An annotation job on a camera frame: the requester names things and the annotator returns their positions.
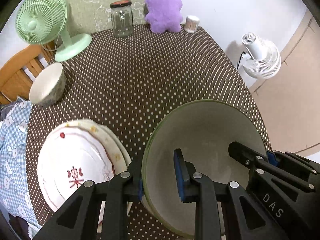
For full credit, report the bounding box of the cream floral bowl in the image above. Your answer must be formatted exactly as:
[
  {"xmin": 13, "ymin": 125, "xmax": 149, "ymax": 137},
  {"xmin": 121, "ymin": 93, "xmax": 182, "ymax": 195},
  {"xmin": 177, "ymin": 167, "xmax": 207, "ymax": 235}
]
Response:
[{"xmin": 142, "ymin": 100, "xmax": 266, "ymax": 239}]

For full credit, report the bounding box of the yellow floral plate top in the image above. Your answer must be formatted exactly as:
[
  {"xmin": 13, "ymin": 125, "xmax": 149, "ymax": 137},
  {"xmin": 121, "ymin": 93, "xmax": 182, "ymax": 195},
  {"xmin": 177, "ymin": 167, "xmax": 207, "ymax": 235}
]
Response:
[{"xmin": 62, "ymin": 119, "xmax": 127, "ymax": 174}]

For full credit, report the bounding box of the yellow floral plate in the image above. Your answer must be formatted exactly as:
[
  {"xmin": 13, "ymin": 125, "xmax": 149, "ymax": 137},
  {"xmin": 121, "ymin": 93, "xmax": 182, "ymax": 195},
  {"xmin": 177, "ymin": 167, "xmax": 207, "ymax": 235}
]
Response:
[
  {"xmin": 62, "ymin": 119, "xmax": 127, "ymax": 174},
  {"xmin": 100, "ymin": 124, "xmax": 133, "ymax": 215}
]

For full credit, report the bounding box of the red floral white plate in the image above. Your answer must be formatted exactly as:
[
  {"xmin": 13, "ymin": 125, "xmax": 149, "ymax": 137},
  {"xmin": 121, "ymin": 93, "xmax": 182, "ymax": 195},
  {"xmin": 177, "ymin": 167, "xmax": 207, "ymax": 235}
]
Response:
[{"xmin": 37, "ymin": 126, "xmax": 116, "ymax": 212}]

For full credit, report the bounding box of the blue checkered cloth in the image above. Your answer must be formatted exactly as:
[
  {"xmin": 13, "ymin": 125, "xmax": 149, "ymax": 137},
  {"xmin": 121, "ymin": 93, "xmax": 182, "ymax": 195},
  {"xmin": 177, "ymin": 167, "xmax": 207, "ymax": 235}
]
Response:
[{"xmin": 1, "ymin": 101, "xmax": 41, "ymax": 238}]

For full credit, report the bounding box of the yellow floral plate bottom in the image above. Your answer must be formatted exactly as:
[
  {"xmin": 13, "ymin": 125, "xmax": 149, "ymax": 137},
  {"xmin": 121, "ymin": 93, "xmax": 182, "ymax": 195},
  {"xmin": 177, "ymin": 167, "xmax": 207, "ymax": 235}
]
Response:
[{"xmin": 100, "ymin": 124, "xmax": 133, "ymax": 215}]

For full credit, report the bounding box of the white standing fan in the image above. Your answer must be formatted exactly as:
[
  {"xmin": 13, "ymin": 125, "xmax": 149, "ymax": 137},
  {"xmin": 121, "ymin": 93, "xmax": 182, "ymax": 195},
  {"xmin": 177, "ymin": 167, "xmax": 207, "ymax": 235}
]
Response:
[{"xmin": 238, "ymin": 32, "xmax": 281, "ymax": 80}]

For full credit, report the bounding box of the grey bowl left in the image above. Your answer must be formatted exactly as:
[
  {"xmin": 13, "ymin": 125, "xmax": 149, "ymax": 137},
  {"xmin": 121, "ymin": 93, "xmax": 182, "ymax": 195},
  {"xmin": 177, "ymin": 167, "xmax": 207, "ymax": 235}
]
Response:
[{"xmin": 29, "ymin": 62, "xmax": 66, "ymax": 107}]

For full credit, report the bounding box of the brown polka dot tablecloth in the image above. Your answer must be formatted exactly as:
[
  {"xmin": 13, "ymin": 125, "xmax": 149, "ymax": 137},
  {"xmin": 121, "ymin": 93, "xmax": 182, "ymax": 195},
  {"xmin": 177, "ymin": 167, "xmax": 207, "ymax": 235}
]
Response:
[{"xmin": 26, "ymin": 24, "xmax": 271, "ymax": 225}]

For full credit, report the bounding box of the cotton swab container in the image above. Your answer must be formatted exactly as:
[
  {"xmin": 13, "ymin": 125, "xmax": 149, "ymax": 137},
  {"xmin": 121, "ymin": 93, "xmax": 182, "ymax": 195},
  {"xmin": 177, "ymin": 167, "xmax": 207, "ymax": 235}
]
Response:
[{"xmin": 184, "ymin": 15, "xmax": 200, "ymax": 33}]

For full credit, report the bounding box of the orange wooden chair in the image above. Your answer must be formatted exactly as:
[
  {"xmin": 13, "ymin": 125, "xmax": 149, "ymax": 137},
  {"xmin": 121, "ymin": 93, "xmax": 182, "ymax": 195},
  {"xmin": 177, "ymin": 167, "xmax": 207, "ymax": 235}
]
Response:
[{"xmin": 0, "ymin": 41, "xmax": 55, "ymax": 105}]

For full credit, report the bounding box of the purple plush toy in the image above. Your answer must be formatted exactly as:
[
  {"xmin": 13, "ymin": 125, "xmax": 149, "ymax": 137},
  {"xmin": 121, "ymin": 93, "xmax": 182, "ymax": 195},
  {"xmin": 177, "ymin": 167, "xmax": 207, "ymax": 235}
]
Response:
[{"xmin": 145, "ymin": 0, "xmax": 183, "ymax": 34}]

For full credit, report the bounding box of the glass jar black lid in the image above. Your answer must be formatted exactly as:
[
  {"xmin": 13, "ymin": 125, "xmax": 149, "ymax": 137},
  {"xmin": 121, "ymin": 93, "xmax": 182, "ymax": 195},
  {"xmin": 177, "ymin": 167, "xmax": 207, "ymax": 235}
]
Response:
[{"xmin": 110, "ymin": 0, "xmax": 133, "ymax": 37}]

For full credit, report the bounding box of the green desk fan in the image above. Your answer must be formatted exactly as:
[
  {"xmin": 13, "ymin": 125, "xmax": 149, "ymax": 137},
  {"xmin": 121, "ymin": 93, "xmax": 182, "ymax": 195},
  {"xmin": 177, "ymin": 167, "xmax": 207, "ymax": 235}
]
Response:
[{"xmin": 15, "ymin": 0, "xmax": 92, "ymax": 62}]

